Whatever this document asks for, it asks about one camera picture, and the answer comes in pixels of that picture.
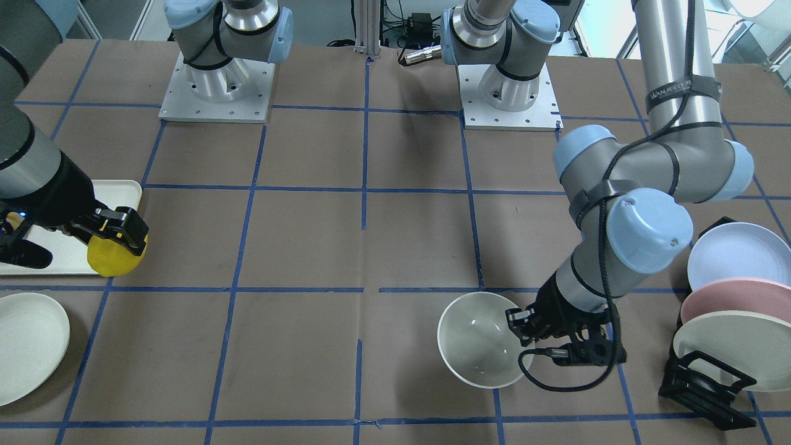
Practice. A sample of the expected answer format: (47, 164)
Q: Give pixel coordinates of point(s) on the white round plate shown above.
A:
(35, 333)

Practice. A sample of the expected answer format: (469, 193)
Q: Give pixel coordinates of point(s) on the yellow lemon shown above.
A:
(109, 259)

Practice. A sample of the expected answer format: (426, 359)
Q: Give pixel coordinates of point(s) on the white ceramic bowl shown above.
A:
(475, 342)

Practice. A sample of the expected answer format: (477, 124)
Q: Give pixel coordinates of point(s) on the aluminium frame post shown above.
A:
(367, 25)

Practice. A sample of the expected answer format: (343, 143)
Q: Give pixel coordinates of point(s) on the white rectangular tray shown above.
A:
(69, 255)

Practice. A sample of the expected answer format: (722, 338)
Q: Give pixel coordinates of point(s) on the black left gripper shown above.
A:
(554, 307)

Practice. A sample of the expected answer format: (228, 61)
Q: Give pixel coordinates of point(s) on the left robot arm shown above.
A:
(627, 200)

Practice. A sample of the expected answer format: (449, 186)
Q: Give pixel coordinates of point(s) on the black plate rack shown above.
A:
(702, 394)

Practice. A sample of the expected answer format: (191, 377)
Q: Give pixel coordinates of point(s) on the cream plate in rack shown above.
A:
(754, 344)

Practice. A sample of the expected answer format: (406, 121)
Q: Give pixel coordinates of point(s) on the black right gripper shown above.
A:
(63, 196)

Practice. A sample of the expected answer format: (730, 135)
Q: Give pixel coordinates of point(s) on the light blue plate in rack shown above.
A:
(738, 250)

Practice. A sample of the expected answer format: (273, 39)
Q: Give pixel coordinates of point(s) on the pink plate in rack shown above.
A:
(739, 294)

